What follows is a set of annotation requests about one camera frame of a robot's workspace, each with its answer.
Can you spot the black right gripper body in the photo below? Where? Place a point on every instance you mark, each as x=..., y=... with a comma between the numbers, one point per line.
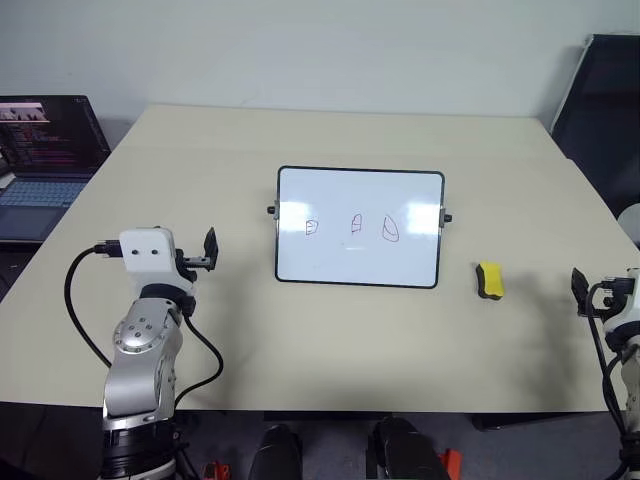
x=611, y=292

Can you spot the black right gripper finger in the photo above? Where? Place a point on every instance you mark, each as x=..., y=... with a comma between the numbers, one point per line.
x=580, y=290

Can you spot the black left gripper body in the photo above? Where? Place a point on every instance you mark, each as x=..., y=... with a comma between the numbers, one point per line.
x=192, y=262

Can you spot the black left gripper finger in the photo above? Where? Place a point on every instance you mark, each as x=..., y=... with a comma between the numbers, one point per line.
x=213, y=250

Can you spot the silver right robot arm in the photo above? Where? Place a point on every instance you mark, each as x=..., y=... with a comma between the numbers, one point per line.
x=632, y=380

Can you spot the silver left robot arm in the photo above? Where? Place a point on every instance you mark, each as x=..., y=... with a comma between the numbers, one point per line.
x=145, y=360

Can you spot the yellow and black eraser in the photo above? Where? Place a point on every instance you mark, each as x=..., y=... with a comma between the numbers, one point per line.
x=492, y=280

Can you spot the white round object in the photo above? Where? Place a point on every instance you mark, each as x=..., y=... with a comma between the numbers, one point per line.
x=630, y=220

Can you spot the black framed tabletop whiteboard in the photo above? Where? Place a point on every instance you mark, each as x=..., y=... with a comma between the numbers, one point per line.
x=350, y=200

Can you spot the open dark laptop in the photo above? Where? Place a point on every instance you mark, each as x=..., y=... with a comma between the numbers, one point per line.
x=30, y=200

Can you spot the small dark rounded shape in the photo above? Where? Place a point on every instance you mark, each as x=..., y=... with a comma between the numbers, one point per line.
x=277, y=452

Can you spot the orange plastic piece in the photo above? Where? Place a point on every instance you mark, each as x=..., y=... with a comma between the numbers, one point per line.
x=451, y=461
x=216, y=471

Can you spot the large dark rounded shape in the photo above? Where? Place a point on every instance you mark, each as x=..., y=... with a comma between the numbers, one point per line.
x=405, y=450

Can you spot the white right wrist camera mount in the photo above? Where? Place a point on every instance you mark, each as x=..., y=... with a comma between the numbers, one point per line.
x=631, y=312

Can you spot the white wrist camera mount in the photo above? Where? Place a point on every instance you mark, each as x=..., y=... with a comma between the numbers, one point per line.
x=631, y=312
x=147, y=252

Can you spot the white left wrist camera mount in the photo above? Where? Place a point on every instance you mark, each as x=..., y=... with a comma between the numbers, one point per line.
x=147, y=252

